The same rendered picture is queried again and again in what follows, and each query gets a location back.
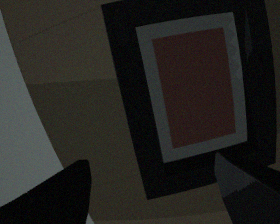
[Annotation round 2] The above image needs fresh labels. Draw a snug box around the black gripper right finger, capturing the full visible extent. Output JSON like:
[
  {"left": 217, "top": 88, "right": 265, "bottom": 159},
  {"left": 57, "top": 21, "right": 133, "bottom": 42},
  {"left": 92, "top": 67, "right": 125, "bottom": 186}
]
[{"left": 213, "top": 149, "right": 280, "bottom": 224}]

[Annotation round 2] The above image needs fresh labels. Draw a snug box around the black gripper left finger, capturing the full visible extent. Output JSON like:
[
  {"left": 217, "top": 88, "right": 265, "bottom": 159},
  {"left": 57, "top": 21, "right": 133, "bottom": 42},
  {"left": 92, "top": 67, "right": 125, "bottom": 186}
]
[{"left": 0, "top": 160, "right": 92, "bottom": 224}]

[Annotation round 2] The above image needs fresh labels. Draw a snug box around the black picture frame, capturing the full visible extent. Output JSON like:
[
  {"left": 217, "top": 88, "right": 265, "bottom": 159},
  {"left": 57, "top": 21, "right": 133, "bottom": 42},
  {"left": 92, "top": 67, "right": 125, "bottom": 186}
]
[{"left": 100, "top": 0, "right": 277, "bottom": 200}]

